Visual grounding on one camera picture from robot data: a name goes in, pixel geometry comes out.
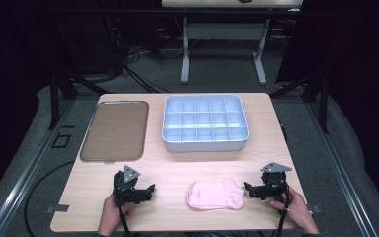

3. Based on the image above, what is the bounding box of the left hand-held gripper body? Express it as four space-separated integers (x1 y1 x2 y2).
113 165 148 208

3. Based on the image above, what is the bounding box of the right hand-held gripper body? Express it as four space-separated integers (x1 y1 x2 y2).
253 162 293 202

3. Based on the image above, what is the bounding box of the pink sock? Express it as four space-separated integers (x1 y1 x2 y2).
186 178 246 211

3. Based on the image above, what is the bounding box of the person's left hand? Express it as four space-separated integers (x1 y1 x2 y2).
97 194 134 237

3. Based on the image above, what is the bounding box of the grey tape strip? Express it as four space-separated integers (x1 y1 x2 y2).
44 203 70 214
306 203 324 214

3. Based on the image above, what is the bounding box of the brown flat tray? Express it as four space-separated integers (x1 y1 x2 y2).
79 100 150 164

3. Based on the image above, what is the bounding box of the white divided storage box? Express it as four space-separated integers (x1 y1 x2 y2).
161 94 250 153

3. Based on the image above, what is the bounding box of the black metal stand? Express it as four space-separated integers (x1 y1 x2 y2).
46 67 111 131
269 65 331 134

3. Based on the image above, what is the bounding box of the white-legged background table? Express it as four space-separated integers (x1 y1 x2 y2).
161 0 304 86

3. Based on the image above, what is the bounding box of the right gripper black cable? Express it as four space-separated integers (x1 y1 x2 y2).
274 182 291 237

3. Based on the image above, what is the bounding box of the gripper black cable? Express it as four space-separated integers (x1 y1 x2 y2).
117 202 130 237
274 182 291 237

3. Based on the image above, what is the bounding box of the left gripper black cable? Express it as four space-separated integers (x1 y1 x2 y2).
117 202 130 237

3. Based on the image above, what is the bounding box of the grey metal floor rail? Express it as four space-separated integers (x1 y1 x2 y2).
0 98 77 237
303 98 379 237

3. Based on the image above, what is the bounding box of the black floor cable loop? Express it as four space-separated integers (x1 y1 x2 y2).
24 159 77 237

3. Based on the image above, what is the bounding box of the bundle of floor cables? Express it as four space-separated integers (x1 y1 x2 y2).
110 19 171 94

